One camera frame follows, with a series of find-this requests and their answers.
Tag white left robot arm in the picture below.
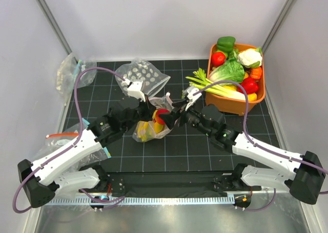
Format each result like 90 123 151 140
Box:
17 97 156 208

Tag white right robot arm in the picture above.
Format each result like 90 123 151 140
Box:
159 101 325 205

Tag black grid cutting mat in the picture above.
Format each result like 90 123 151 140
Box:
60 59 282 173

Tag blue-zipper bag back left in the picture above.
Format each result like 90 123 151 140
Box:
56 53 97 106

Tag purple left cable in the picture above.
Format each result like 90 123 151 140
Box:
12 67 126 214

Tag yellow banana bunch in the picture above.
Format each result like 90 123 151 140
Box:
136 121 155 142

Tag blue-zipper bag front left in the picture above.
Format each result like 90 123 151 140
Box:
33 119 112 172

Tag green bell pepper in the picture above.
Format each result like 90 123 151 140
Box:
217 36 236 53

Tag blue-zipper bag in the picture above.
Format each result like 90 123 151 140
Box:
33 119 112 172
56 53 97 106

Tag red tomato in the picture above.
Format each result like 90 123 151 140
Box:
211 52 226 67

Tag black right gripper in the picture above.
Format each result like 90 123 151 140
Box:
159 98 213 137

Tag green lettuce cabbage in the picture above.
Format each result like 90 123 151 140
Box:
208 59 245 83

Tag white-dotted zip bag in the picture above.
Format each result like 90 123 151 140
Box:
115 58 171 97

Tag dark red round fruit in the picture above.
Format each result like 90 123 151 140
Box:
155 109 171 125

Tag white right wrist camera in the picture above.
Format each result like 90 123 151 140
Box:
182 86 202 111

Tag orange plastic basket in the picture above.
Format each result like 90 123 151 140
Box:
205 43 265 116

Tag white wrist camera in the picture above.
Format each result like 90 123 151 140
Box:
182 86 202 111
122 79 146 102

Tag white cauliflower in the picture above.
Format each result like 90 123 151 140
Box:
237 47 263 69

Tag small orange pumpkin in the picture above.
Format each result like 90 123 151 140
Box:
250 67 262 80

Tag yellow lemon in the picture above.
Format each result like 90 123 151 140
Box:
248 93 257 102

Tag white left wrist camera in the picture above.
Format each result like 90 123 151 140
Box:
122 79 146 102

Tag green celery stalks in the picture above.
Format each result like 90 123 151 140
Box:
184 68 233 97

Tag pink-zipper zip bag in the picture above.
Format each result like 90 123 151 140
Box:
132 92 173 142

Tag orange-zipper bag front left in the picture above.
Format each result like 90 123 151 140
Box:
45 131 78 150

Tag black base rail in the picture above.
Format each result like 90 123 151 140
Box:
81 165 261 198

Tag red bell pepper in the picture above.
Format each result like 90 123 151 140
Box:
240 77 259 95

